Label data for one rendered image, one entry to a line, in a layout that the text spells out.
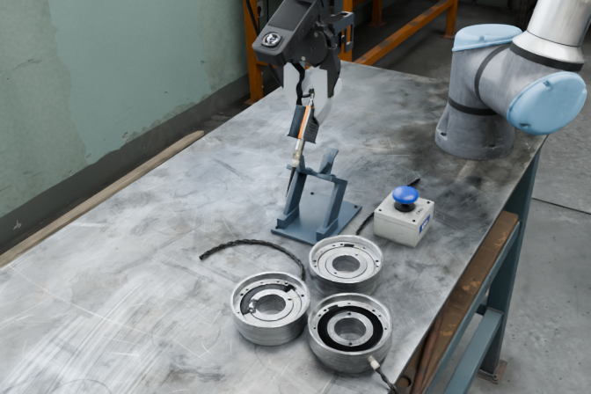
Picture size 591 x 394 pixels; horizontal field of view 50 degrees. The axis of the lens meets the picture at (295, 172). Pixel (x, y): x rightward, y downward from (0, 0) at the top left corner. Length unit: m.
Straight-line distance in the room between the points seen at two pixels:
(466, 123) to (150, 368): 0.71
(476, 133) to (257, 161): 0.41
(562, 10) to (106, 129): 2.03
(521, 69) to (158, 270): 0.64
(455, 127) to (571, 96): 0.24
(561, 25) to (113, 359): 0.80
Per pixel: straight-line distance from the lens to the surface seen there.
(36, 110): 2.48
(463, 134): 1.21
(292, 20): 0.82
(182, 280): 0.94
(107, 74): 2.66
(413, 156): 1.22
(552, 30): 1.06
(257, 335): 0.81
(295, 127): 0.90
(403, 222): 0.97
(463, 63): 1.17
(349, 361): 0.78
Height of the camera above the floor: 1.41
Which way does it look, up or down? 32 degrees down
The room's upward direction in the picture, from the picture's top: 2 degrees counter-clockwise
